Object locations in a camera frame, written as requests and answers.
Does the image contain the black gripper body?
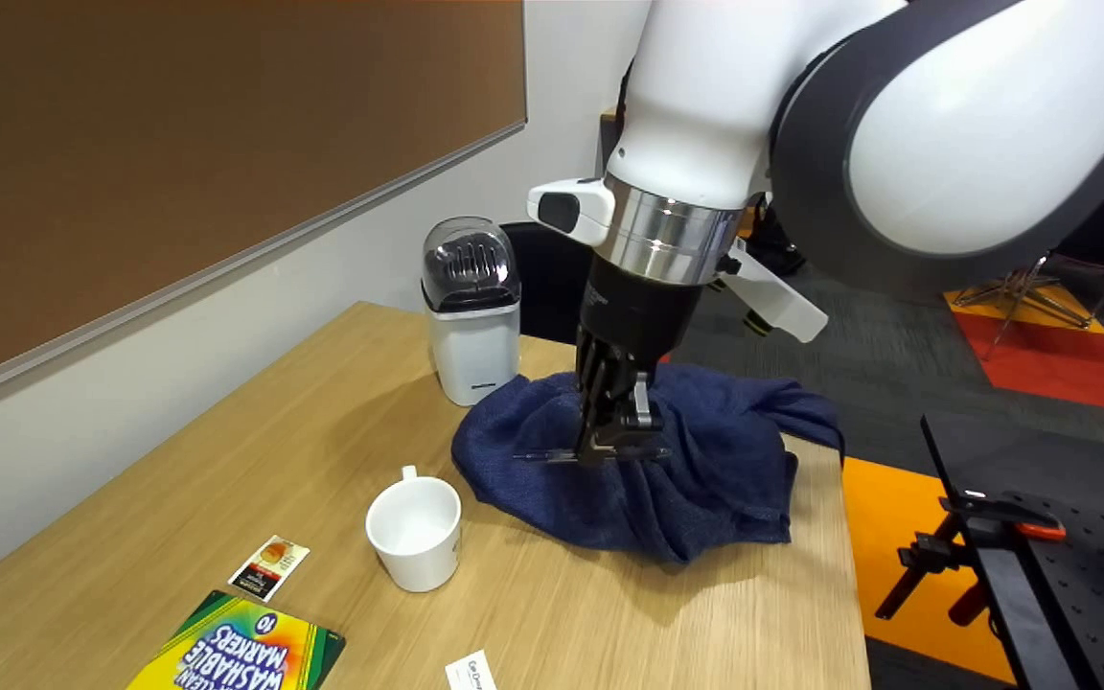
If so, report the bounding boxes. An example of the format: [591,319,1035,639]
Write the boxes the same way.
[575,262,702,432]

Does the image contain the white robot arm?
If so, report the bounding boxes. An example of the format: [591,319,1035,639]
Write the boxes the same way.
[531,0,1104,455]

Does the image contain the white mug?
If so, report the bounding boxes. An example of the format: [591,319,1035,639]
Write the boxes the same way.
[363,463,464,594]

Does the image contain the blue cloth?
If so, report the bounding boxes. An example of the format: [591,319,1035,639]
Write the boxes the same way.
[454,363,843,563]

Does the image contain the small white card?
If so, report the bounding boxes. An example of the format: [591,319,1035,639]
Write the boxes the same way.
[446,651,500,690]

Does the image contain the orange black clamp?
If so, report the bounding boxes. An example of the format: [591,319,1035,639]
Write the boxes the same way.
[877,489,1069,621]

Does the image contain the small photo card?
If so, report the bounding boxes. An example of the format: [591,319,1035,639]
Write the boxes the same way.
[230,536,311,603]

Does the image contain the green crayola marker box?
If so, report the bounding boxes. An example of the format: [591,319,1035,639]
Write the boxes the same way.
[127,591,344,690]

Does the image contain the cork bulletin board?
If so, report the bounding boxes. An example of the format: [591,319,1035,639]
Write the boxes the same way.
[0,0,524,386]

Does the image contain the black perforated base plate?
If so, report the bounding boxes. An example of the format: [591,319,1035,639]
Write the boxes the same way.
[949,489,1104,690]

